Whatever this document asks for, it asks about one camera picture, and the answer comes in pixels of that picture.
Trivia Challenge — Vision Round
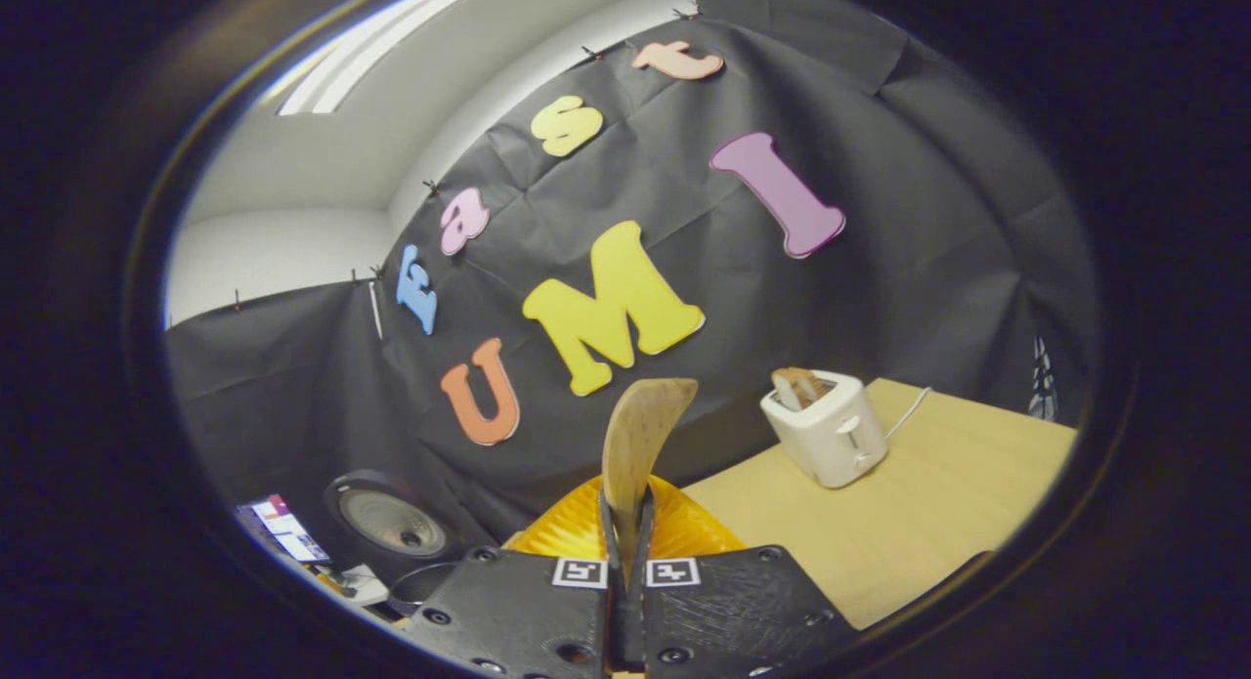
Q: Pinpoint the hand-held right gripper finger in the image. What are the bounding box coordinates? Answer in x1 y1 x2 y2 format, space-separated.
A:
625 474 859 678
403 474 626 678

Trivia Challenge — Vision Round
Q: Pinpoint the wooden spoon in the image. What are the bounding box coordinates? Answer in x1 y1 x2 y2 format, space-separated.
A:
601 377 700 573

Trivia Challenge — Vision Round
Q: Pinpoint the grey rice cooker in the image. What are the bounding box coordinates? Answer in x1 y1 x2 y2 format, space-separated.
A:
324 470 470 616

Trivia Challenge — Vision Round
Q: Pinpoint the white toaster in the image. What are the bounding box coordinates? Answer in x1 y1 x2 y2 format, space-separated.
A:
760 371 890 489

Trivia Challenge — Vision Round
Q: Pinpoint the toast bread slice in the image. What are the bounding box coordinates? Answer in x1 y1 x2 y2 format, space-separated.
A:
770 367 832 411

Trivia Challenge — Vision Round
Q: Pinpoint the computer monitor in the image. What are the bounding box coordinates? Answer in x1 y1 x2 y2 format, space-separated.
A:
237 493 333 565

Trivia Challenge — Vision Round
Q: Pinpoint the black backdrop cloth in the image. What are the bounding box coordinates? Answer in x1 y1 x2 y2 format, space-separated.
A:
164 0 1103 553

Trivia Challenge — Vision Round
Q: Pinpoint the ceiling light panel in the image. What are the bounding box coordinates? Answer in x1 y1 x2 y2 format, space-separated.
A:
277 0 480 116

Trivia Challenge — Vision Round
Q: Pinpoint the white toaster cable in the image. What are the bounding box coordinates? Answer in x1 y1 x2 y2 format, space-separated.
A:
883 386 932 444

